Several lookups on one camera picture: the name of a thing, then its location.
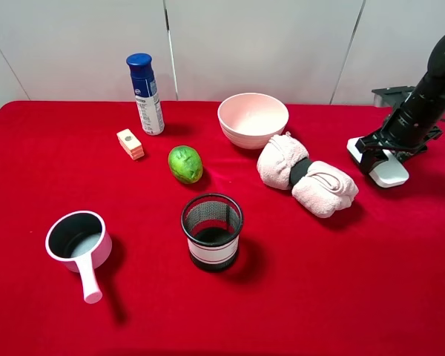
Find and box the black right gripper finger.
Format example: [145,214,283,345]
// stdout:
[389,150,417,164]
[355,136,388,174]

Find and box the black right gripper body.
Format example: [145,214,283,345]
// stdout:
[372,117,442,154]

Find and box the white rectangular box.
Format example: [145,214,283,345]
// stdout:
[346,137,409,188]

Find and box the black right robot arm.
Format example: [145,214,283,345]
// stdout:
[372,35,445,163]

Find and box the pink rolled towel black band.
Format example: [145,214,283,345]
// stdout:
[257,133,359,218]

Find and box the pink ribbed bowl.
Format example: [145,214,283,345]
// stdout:
[217,93,289,150]

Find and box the black mesh pen holder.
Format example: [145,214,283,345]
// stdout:
[180,193,244,272]

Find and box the green mango fruit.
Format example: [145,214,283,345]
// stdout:
[168,145,203,184]

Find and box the blue white spray can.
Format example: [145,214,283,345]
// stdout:
[126,53,165,136]

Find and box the orange white eraser block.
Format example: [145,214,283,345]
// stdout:
[116,129,145,160]

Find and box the red tablecloth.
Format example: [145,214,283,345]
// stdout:
[0,102,445,355]

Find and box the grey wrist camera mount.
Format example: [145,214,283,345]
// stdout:
[372,86,415,108]

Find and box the pink saucepan with handle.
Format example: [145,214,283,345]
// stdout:
[45,211,113,304]

